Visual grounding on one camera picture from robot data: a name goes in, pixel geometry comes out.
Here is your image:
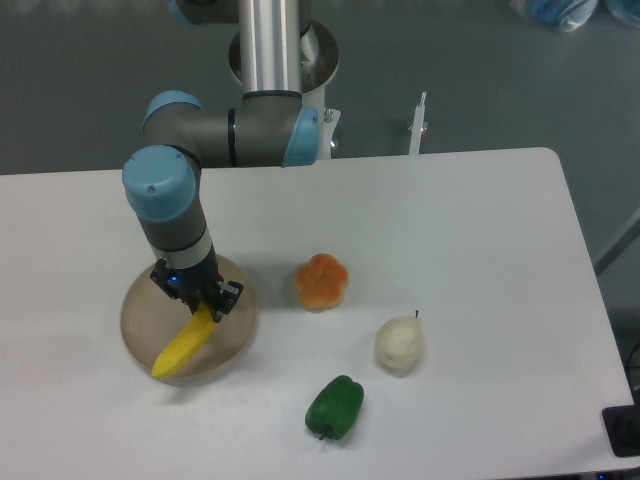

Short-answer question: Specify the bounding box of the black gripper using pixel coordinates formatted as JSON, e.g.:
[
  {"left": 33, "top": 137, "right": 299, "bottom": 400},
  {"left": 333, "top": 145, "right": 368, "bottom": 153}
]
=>
[{"left": 149, "top": 252, "right": 244, "bottom": 323}]

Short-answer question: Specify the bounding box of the yellow banana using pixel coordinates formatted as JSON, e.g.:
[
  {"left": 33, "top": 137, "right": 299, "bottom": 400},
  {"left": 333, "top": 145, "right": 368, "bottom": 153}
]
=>
[{"left": 151, "top": 303, "right": 217, "bottom": 379}]

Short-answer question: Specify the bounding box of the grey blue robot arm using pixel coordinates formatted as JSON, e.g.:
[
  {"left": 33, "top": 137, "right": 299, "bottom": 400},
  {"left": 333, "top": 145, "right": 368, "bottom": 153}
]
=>
[{"left": 122, "top": 1, "right": 321, "bottom": 322}]

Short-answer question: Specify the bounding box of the beige round plate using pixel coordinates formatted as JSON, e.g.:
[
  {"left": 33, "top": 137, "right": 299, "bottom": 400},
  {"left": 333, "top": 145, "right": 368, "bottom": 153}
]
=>
[{"left": 120, "top": 255, "right": 259, "bottom": 385}]

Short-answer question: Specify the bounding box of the orange bread roll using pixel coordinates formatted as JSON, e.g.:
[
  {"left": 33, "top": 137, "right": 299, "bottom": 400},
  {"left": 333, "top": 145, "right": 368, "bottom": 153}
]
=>
[{"left": 294, "top": 253, "right": 349, "bottom": 311}]

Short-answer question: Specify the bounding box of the green bell pepper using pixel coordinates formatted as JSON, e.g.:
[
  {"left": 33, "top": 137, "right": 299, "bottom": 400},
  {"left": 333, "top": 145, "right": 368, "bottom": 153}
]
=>
[{"left": 304, "top": 375, "right": 365, "bottom": 441}]

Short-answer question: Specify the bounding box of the white pear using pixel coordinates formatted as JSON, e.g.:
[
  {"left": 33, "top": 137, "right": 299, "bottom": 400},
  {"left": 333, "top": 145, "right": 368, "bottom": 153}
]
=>
[{"left": 374, "top": 310, "right": 424, "bottom": 376}]

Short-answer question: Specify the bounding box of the grey table leg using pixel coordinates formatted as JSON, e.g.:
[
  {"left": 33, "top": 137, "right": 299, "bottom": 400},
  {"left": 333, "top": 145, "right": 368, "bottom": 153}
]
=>
[{"left": 593, "top": 208, "right": 639, "bottom": 276}]

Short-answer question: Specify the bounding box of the black device at table edge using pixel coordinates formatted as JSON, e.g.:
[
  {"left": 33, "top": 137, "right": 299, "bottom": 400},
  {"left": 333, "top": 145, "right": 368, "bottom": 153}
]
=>
[{"left": 602, "top": 405, "right": 639, "bottom": 458}]

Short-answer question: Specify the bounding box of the blue plastic bag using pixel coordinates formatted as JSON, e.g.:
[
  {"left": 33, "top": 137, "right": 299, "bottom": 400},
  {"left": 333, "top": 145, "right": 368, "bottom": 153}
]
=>
[
  {"left": 604, "top": 0, "right": 640, "bottom": 28},
  {"left": 507, "top": 0, "right": 598, "bottom": 33}
]

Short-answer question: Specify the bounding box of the white bracket post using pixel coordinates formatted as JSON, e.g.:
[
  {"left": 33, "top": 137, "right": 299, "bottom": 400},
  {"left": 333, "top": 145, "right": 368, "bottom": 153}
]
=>
[{"left": 408, "top": 91, "right": 428, "bottom": 155}]

